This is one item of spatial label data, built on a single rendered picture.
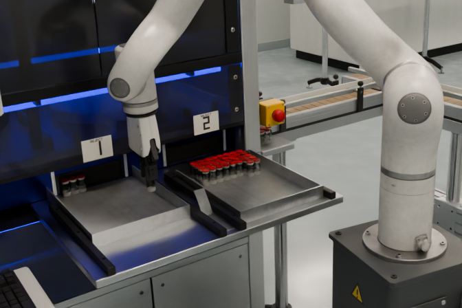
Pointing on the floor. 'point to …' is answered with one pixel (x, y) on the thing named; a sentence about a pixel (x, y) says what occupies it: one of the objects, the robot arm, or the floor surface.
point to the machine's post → (250, 115)
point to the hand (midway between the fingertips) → (148, 170)
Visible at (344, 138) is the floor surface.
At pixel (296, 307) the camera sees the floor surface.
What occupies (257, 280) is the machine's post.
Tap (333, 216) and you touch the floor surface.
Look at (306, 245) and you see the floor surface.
